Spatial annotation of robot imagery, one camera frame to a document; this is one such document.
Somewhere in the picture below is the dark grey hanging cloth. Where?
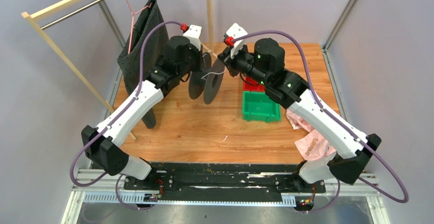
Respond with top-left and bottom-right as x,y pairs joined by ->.
117,0 -> 170,129

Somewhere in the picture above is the red storage bin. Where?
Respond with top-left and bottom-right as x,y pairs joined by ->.
243,77 -> 265,93

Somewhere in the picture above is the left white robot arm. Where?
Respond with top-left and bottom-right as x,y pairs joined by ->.
81,35 -> 202,189

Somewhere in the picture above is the pink patterned cloth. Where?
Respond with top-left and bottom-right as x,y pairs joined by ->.
286,109 -> 336,161

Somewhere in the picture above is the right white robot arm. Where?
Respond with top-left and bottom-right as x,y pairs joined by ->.
218,38 -> 381,191

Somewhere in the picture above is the black cable spool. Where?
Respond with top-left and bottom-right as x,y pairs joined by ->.
188,52 -> 226,104

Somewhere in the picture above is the wooden clothes rack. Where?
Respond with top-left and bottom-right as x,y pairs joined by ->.
35,0 -> 206,125

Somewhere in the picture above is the thin white cable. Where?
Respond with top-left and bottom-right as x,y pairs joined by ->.
201,69 -> 226,81

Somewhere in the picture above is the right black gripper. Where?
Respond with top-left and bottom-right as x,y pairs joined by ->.
218,41 -> 269,87

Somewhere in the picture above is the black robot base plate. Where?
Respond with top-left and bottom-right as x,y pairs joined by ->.
121,162 -> 326,203

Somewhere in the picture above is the green storage bin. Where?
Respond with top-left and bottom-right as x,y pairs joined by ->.
242,91 -> 281,123

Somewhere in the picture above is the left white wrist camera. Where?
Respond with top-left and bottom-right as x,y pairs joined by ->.
183,25 -> 202,51

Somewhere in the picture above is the pink clothes hanger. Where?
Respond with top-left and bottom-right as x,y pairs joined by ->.
122,0 -> 153,54

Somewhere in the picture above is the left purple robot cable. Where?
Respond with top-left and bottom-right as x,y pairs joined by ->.
69,21 -> 185,212

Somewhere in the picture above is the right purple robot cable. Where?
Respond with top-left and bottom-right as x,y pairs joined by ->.
230,30 -> 409,215

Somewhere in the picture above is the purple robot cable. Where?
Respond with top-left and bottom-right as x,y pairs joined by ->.
69,21 -> 185,212
230,30 -> 409,215

